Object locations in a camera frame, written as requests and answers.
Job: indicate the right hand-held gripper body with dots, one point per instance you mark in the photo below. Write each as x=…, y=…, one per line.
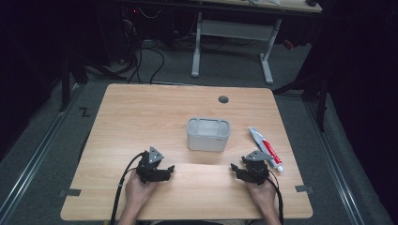
x=258, y=170

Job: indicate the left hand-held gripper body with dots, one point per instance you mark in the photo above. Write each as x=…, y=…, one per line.
x=149, y=168

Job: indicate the white and red toothpaste tube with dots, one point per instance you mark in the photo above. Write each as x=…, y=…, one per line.
x=266, y=146

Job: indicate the white plastic storage container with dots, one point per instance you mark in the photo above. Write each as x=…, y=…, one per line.
x=208, y=137

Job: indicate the person's right hand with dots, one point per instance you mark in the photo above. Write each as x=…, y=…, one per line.
x=264, y=195

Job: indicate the person's left hand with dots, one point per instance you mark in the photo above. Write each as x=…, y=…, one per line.
x=137, y=193

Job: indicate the grey tape strip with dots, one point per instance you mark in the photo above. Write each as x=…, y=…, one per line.
x=70, y=192
x=304, y=188

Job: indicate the round grey table grommet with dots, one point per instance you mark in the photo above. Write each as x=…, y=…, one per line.
x=223, y=99

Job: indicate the black tape floor mark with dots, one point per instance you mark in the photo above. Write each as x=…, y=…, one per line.
x=84, y=112

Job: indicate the dark metal stand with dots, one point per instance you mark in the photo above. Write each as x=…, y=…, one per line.
x=320, y=100
x=65, y=84

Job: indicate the small red object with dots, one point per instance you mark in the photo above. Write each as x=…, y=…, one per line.
x=288, y=44

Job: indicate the white-framed wooden desk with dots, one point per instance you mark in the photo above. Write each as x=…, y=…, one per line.
x=234, y=29

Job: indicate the metal floor rail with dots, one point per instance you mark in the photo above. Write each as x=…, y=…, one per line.
x=338, y=168
x=34, y=162

